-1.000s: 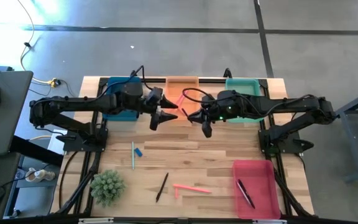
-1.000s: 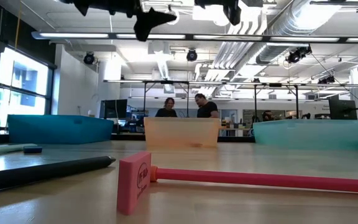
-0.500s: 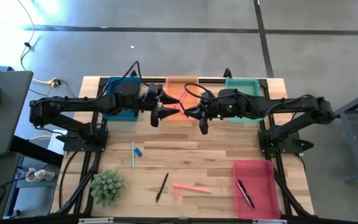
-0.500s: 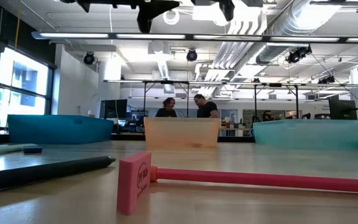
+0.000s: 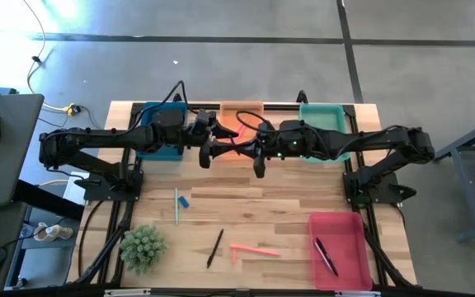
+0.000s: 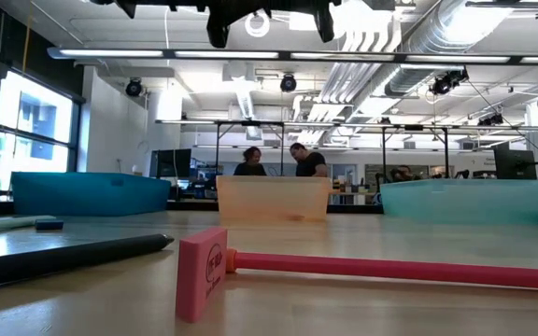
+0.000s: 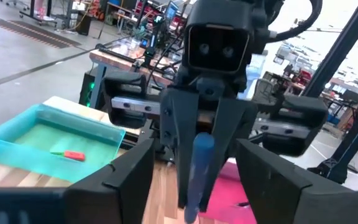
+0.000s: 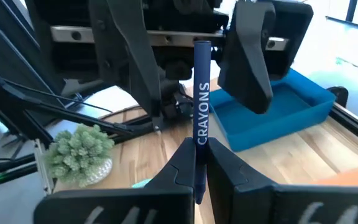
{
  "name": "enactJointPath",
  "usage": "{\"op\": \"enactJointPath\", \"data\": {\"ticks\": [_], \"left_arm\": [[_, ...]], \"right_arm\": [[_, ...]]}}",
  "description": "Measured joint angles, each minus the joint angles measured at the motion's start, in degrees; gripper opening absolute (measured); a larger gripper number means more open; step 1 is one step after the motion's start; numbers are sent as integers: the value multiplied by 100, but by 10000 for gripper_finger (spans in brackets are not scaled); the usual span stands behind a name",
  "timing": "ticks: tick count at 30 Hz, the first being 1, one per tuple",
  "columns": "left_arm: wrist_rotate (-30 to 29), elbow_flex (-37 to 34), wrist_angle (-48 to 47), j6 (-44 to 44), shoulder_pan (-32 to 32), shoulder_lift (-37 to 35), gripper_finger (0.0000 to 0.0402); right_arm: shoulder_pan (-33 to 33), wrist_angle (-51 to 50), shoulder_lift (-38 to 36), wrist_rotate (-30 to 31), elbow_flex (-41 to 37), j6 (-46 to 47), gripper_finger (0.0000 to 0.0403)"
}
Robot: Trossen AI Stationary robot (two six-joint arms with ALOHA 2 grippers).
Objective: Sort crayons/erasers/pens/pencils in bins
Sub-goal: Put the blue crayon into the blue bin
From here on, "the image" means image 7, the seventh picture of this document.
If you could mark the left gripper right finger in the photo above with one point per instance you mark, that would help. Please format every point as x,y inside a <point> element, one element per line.
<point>284,199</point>

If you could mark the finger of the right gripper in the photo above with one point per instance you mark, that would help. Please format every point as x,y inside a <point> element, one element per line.
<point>232,124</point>
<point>179,124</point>

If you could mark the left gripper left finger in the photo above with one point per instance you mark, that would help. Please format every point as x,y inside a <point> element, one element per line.
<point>120,193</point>

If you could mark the navy crayon with white print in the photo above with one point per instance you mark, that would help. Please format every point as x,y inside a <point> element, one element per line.
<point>200,161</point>

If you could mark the red eraser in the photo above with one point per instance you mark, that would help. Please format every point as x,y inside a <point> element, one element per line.
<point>75,155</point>

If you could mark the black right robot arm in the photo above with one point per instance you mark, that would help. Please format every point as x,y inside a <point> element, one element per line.
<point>266,18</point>

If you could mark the wooden workbench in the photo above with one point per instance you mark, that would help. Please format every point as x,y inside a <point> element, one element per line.
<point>113,60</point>

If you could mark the black computer tower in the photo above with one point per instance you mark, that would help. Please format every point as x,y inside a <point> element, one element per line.
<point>85,90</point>

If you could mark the red plastic bin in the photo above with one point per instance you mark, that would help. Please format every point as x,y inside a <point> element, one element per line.
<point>228,193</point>

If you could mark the teal plastic bin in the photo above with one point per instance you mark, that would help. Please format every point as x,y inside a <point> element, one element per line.
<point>11,149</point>

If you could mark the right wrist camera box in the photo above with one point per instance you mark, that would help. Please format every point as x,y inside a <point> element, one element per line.
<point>217,49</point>

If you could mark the black aluminium table frame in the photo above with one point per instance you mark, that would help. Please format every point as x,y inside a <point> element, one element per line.
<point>340,46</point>

